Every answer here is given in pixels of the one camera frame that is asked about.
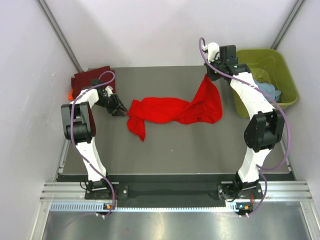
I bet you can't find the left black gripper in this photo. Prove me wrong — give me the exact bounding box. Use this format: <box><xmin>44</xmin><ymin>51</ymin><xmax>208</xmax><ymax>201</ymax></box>
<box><xmin>94</xmin><ymin>93</ymin><xmax>129</xmax><ymax>117</ymax></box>

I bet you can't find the red t shirt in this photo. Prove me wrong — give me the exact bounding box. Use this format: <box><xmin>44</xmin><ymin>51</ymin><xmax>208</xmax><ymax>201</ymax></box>
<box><xmin>127</xmin><ymin>75</ymin><xmax>223</xmax><ymax>141</ymax></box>

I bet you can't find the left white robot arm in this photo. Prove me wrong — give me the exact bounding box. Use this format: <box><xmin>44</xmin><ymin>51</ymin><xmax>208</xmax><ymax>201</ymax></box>
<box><xmin>60</xmin><ymin>79</ymin><xmax>128</xmax><ymax>200</ymax></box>

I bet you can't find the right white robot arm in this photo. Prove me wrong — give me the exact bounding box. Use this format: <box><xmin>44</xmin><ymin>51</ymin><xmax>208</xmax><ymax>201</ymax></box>
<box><xmin>199</xmin><ymin>42</ymin><xmax>285</xmax><ymax>202</ymax></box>

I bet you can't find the folded maroon t shirt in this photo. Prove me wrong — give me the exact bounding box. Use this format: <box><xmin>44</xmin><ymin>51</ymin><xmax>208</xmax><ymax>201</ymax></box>
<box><xmin>71</xmin><ymin>66</ymin><xmax>115</xmax><ymax>98</ymax></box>

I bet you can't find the folded orange t shirt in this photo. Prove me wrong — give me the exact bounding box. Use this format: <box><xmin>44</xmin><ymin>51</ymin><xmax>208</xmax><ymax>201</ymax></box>
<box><xmin>68</xmin><ymin>89</ymin><xmax>75</xmax><ymax>101</ymax></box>

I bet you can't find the olive green plastic bin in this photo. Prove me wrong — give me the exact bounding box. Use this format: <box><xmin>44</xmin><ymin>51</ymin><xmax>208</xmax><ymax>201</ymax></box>
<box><xmin>236</xmin><ymin>48</ymin><xmax>299</xmax><ymax>109</ymax></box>

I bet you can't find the light blue t shirt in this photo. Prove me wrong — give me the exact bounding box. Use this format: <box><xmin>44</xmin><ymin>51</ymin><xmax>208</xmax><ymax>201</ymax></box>
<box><xmin>254</xmin><ymin>79</ymin><xmax>282</xmax><ymax>103</ymax></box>

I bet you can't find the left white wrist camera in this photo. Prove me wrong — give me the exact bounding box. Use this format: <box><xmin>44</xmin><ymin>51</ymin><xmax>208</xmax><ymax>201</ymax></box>
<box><xmin>105</xmin><ymin>86</ymin><xmax>114</xmax><ymax>97</ymax></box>

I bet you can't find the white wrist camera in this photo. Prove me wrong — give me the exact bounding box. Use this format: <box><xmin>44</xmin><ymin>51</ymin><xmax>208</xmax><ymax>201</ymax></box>
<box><xmin>201</xmin><ymin>42</ymin><xmax>220</xmax><ymax>63</ymax></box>
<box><xmin>105</xmin><ymin>86</ymin><xmax>114</xmax><ymax>97</ymax></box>

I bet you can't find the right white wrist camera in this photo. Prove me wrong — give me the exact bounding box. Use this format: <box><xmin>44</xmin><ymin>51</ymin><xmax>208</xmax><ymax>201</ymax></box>
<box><xmin>201</xmin><ymin>42</ymin><xmax>220</xmax><ymax>63</ymax></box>

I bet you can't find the left aluminium corner post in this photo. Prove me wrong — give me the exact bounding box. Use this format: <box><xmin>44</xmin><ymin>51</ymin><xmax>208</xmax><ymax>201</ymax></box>
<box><xmin>35</xmin><ymin>0</ymin><xmax>83</xmax><ymax>73</ymax></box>

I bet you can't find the aluminium corner post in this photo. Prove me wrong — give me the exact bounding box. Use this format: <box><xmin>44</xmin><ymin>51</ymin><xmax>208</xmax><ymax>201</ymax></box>
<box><xmin>270</xmin><ymin>0</ymin><xmax>307</xmax><ymax>50</ymax></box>
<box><xmin>35</xmin><ymin>0</ymin><xmax>83</xmax><ymax>73</ymax></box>

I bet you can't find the right aluminium corner post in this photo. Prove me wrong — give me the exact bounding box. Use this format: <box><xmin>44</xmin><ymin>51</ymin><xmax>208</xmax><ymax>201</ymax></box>
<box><xmin>270</xmin><ymin>0</ymin><xmax>307</xmax><ymax>50</ymax></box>

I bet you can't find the grey slotted cable duct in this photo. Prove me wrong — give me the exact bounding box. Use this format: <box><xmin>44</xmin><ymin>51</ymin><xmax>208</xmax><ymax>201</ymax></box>
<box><xmin>50</xmin><ymin>202</ymin><xmax>249</xmax><ymax>213</ymax></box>

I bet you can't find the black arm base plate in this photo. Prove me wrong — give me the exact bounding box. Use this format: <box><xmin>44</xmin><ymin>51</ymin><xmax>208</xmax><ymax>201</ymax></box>
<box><xmin>84</xmin><ymin>182</ymin><xmax>263</xmax><ymax>201</ymax></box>

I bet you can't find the aluminium frame rail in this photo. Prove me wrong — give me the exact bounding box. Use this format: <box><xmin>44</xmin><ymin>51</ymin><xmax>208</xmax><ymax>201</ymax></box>
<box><xmin>40</xmin><ymin>181</ymin><xmax>313</xmax><ymax>202</ymax></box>

